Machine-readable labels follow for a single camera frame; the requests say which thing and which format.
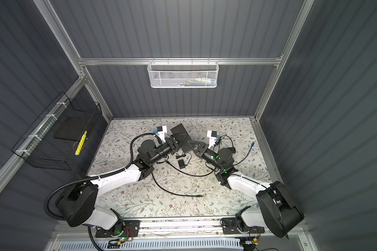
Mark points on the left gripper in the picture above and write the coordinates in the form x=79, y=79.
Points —
x=171, y=144

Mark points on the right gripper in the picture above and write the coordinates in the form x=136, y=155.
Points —
x=202, y=151

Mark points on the small black power adapter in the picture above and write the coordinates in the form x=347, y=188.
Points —
x=182, y=164

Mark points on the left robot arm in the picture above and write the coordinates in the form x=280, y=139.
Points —
x=76, y=201

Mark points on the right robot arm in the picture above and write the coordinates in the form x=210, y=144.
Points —
x=277, y=209

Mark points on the yellow item in basket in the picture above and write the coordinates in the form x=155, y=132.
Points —
x=81, y=144

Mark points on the black pad in basket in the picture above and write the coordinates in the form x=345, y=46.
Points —
x=72, y=129

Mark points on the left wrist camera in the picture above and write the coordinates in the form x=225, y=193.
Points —
x=161, y=131

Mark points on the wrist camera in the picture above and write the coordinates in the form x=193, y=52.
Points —
x=213, y=137
x=161, y=131

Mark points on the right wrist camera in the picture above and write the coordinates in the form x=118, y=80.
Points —
x=213, y=137

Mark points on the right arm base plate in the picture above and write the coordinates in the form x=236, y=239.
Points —
x=232, y=226

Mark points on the white mesh wall basket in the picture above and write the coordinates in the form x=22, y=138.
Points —
x=183, y=75

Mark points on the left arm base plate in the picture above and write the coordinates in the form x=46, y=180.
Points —
x=125, y=229

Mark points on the black wire wall basket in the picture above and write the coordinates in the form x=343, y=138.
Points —
x=40, y=149

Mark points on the white ventilated cable duct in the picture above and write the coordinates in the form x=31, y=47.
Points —
x=174, y=244

